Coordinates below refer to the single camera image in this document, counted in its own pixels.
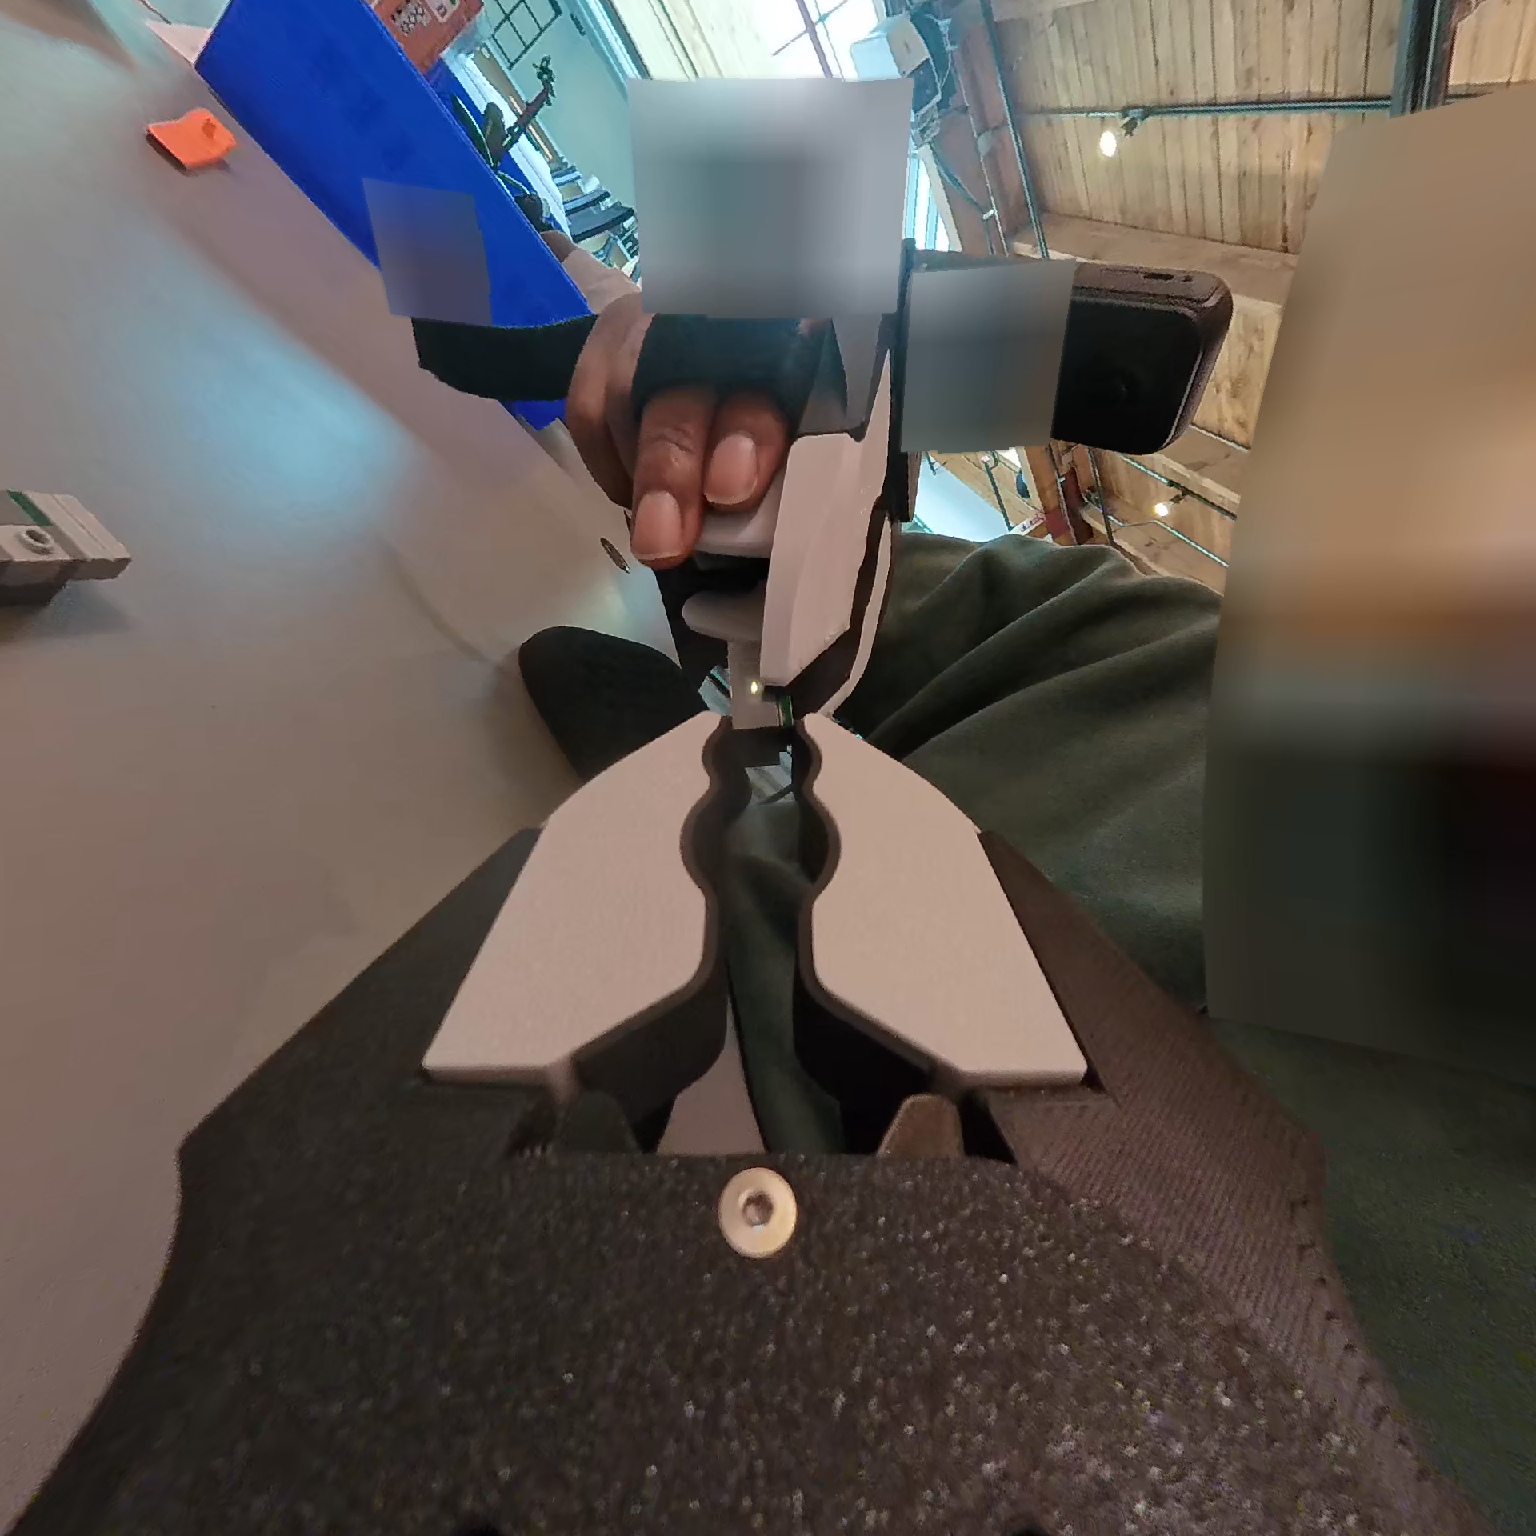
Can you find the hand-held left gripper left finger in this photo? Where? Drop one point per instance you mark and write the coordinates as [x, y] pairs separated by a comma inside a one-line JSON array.
[[590, 950]]

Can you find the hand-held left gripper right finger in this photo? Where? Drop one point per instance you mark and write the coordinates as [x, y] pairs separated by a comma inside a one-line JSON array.
[[950, 950]]

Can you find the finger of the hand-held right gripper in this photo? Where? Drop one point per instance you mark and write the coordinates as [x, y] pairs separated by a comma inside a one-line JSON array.
[[837, 553], [733, 614]]

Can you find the grey white brick column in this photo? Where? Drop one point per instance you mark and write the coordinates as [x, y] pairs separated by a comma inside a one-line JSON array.
[[54, 541]]

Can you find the person's right hand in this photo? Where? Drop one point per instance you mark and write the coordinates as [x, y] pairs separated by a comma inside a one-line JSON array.
[[685, 446]]

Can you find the black quilted wrist rest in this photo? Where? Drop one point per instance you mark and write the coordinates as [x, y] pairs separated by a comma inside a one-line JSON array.
[[614, 698]]

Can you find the blue plastic bin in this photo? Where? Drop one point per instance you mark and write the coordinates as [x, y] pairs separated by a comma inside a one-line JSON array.
[[338, 109]]

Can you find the orange brick separator tool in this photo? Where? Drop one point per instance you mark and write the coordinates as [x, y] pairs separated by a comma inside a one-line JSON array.
[[193, 140]]

